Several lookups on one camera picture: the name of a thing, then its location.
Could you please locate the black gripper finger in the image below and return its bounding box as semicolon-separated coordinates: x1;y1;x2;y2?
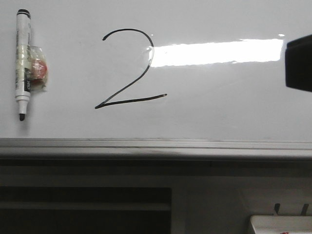
285;35;312;92

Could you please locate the white plastic marker tray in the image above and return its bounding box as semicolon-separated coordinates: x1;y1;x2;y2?
247;203;312;234

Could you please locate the white black whiteboard marker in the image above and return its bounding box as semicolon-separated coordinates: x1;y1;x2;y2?
15;9;48;121

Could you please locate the white whiteboard with aluminium frame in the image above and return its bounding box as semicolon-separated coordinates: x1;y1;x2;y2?
0;0;312;160

